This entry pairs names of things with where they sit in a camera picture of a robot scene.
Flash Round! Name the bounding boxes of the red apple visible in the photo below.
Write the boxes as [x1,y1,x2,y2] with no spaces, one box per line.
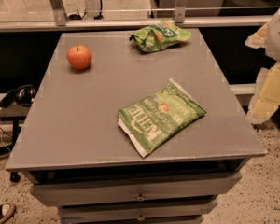
[66,45,92,71]

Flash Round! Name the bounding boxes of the black and white sneaker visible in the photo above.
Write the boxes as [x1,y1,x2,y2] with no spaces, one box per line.
[0,203,16,224]

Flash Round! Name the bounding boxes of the grey drawer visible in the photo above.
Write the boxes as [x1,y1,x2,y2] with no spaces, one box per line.
[31,172,242,206]
[59,199,217,224]

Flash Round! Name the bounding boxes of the grey side desk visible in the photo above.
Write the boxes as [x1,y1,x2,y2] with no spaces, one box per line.
[0,86,31,183]

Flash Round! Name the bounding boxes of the green rice chip bag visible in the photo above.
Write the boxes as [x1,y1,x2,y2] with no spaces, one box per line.
[129,19,191,53]

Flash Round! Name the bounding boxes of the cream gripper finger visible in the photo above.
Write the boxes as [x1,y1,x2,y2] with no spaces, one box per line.
[246,61,280,124]
[245,23,268,49]

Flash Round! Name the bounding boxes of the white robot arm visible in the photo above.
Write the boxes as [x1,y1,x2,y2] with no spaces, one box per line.
[245,8,280,124]

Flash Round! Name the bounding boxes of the black headphones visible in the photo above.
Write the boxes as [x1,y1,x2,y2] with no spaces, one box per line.
[0,85,36,108]

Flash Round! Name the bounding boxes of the green kettle chip bag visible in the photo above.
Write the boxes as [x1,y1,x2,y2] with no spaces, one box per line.
[118,78,206,158]

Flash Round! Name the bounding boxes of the grey lower drawer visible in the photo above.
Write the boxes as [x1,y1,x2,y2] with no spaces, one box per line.
[59,199,217,224]

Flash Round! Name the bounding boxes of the metal railing frame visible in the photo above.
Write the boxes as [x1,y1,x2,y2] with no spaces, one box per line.
[0,0,280,32]

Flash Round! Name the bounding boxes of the grey upper drawer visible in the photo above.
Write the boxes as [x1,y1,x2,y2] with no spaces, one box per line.
[31,172,242,206]

